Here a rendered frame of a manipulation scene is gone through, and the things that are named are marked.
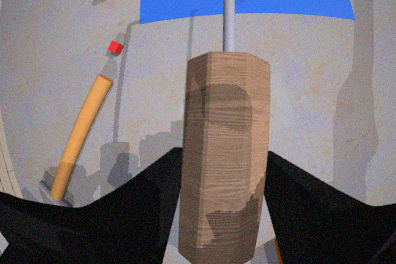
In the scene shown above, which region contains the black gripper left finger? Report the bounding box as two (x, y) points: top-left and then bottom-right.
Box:
(0, 148), (182, 264)

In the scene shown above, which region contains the red cube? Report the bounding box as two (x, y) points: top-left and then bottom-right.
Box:
(108, 41), (124, 55)

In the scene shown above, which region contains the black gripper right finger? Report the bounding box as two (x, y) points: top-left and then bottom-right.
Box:
(264, 151), (396, 264)

